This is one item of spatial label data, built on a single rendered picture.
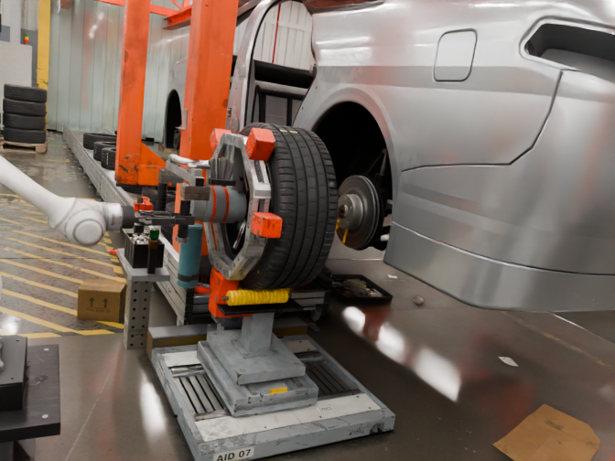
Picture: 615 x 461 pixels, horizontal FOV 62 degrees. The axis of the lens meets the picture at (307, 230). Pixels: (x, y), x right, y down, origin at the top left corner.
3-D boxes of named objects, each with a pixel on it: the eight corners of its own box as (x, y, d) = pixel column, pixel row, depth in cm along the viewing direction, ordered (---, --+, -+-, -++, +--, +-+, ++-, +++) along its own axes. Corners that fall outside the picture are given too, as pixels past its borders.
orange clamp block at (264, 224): (269, 231, 180) (280, 238, 173) (249, 230, 176) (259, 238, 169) (272, 212, 179) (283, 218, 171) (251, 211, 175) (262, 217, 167)
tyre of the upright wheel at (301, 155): (358, 241, 175) (314, 94, 203) (297, 240, 163) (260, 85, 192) (282, 311, 225) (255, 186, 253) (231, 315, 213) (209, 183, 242)
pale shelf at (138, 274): (169, 281, 232) (170, 274, 231) (131, 282, 224) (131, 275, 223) (150, 253, 268) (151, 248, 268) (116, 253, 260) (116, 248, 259)
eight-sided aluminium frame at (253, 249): (259, 294, 184) (277, 144, 173) (242, 295, 181) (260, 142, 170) (212, 251, 231) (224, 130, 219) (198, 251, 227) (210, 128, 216)
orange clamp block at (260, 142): (268, 161, 183) (276, 142, 177) (247, 159, 179) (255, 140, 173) (263, 148, 187) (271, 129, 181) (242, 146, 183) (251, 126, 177)
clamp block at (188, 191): (210, 200, 175) (210, 186, 174) (183, 199, 170) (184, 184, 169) (205, 198, 179) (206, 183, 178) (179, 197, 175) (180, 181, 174)
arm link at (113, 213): (102, 233, 159) (123, 234, 162) (104, 205, 157) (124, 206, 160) (99, 226, 167) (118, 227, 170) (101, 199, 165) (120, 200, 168)
